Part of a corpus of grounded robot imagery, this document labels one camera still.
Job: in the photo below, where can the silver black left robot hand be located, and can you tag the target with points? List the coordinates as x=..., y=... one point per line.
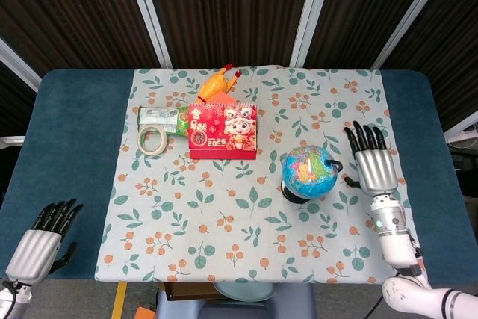
x=33, y=255

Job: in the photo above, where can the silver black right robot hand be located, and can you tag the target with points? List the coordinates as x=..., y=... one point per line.
x=375, y=169

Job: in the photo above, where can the blue globe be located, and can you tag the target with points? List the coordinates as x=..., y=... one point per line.
x=306, y=173

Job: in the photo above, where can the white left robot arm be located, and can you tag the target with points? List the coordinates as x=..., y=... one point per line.
x=11, y=300

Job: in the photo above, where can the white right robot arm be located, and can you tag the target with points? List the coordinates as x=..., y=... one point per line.
x=392, y=229

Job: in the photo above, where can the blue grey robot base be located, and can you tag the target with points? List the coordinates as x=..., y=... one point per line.
x=291, y=306

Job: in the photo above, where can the small orange object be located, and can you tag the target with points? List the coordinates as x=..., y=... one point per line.
x=145, y=313

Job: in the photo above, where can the floral print tablecloth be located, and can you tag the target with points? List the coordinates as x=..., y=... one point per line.
x=242, y=222

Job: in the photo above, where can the brown cardboard box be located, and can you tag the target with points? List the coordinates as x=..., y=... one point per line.
x=186, y=291

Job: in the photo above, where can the red 2026 desk calendar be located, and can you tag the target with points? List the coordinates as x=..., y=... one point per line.
x=209, y=132

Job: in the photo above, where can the beige masking tape roll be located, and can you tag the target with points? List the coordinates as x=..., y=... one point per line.
x=164, y=141

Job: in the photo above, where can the light blue round plate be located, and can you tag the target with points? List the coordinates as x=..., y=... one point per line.
x=242, y=291

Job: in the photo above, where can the orange rubber chicken toy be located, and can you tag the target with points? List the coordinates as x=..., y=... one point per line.
x=213, y=85

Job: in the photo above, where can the green silver snack bag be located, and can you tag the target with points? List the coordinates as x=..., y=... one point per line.
x=160, y=115

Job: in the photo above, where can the white partition frame post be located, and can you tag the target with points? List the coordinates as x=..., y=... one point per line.
x=18, y=63
x=151, y=16
x=308, y=16
x=461, y=126
x=411, y=16

